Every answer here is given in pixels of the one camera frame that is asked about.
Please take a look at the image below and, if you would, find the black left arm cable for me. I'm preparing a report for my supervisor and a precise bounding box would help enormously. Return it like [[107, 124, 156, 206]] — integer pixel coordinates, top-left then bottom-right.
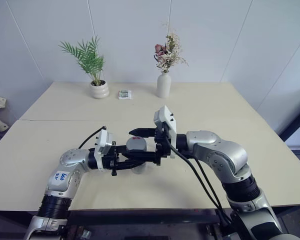
[[78, 125, 108, 149]]

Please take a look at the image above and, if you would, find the white ceramic vase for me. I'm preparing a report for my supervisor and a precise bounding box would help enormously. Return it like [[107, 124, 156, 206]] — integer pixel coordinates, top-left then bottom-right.
[[156, 71, 172, 99]]

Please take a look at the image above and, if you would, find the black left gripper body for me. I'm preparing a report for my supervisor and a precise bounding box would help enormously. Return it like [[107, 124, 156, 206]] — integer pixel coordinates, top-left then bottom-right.
[[102, 144, 126, 178]]

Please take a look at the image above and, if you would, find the small white box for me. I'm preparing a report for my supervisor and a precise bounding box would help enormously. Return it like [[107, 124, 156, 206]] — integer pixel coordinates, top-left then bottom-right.
[[117, 88, 133, 101]]

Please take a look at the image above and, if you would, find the dried flower bouquet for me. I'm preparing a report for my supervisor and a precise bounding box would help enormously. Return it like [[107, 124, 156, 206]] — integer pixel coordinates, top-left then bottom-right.
[[153, 20, 190, 74]]

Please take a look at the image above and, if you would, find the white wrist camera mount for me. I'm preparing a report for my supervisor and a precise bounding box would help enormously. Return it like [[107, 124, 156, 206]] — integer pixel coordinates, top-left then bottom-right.
[[153, 105, 178, 160], [94, 129, 115, 171]]

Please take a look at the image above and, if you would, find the grey round object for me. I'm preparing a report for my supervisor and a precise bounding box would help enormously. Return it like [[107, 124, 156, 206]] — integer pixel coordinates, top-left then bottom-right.
[[125, 136, 149, 175]]

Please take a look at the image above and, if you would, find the green palm plant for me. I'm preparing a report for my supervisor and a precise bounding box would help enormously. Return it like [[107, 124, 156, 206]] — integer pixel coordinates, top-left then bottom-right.
[[58, 35, 107, 86]]

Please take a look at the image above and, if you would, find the white ribbed plant pot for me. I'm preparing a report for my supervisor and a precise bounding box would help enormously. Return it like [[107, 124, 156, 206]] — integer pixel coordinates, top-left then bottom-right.
[[89, 79, 111, 99]]

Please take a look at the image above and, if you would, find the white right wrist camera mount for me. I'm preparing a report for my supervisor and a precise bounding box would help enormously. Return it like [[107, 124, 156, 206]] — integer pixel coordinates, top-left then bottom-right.
[[153, 105, 178, 160]]

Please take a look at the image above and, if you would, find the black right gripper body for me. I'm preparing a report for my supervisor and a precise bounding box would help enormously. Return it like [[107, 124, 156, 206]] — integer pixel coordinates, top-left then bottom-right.
[[153, 124, 172, 167]]

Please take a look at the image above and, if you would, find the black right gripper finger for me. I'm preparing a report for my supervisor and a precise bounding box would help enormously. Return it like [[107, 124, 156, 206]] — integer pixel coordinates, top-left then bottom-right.
[[124, 151, 157, 164], [128, 127, 157, 138]]

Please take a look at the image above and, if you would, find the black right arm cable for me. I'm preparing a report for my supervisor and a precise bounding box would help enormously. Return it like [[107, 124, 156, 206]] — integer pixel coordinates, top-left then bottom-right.
[[164, 134, 226, 213], [186, 153, 233, 226]]

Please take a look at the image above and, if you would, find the black slanted frame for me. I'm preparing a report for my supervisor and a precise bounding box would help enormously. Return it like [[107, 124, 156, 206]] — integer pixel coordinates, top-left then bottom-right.
[[279, 101, 300, 151]]

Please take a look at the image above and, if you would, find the dark metal table frame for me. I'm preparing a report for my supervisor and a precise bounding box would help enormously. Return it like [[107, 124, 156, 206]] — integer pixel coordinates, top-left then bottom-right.
[[0, 205, 300, 240]]

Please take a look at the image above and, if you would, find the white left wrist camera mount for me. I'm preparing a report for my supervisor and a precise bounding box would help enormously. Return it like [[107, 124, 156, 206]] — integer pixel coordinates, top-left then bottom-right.
[[94, 129, 115, 171]]

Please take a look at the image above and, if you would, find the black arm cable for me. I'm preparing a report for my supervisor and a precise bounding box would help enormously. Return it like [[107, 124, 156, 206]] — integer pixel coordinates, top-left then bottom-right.
[[164, 134, 226, 213], [186, 153, 233, 226], [78, 125, 108, 149]]

